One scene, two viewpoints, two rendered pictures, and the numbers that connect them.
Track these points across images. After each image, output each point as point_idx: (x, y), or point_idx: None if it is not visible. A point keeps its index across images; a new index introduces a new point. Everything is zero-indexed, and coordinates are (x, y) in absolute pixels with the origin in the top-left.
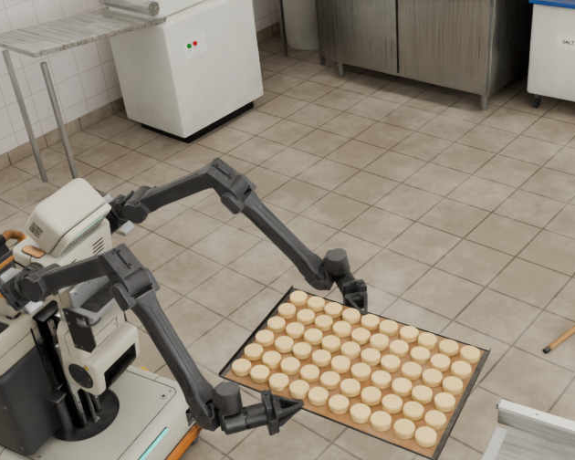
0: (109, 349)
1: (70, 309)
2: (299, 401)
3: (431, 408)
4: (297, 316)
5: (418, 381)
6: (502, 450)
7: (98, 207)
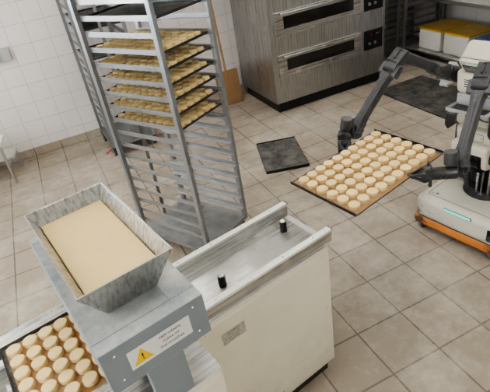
0: None
1: (455, 101)
2: (345, 149)
3: None
4: (410, 149)
5: None
6: (307, 232)
7: (488, 61)
